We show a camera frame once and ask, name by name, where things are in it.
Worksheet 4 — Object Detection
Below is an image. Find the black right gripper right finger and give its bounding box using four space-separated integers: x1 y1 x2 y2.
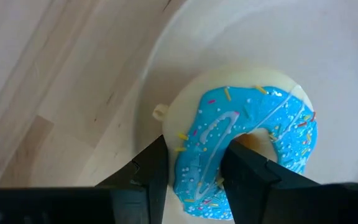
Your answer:
220 139 358 224

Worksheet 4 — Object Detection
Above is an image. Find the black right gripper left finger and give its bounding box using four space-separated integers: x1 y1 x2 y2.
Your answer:
0 134 170 224

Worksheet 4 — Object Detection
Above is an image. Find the large blue frosted donut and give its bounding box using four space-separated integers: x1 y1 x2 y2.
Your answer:
152 67 319 221

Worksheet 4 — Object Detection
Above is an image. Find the beige round plate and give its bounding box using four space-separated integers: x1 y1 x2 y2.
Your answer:
73 0 358 224

